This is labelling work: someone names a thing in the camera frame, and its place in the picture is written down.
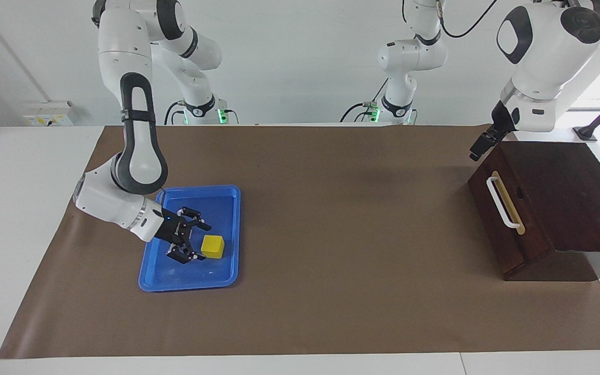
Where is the dark wooden cabinet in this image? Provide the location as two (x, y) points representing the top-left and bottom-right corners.
(499, 141), (600, 282)

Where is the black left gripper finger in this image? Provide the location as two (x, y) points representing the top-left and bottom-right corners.
(469, 130), (498, 161)
(481, 134), (503, 157)

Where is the white drawer handle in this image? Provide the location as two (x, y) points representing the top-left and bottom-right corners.
(485, 176), (522, 230)

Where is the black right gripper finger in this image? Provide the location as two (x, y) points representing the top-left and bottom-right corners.
(177, 206), (213, 232)
(166, 236), (207, 265)

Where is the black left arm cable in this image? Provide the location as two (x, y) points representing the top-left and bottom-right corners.
(434, 0), (499, 39)

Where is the dark wooden drawer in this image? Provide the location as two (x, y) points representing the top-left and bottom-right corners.
(468, 142), (556, 277)

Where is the yellow cube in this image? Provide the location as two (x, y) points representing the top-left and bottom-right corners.
(201, 234), (227, 260)

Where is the white wall socket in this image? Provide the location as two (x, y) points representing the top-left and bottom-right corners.
(23, 101), (74, 127)

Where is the blue plastic tray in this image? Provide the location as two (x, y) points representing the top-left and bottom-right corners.
(139, 185), (242, 292)

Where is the brown table mat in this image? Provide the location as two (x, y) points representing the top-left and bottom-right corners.
(0, 125), (600, 360)

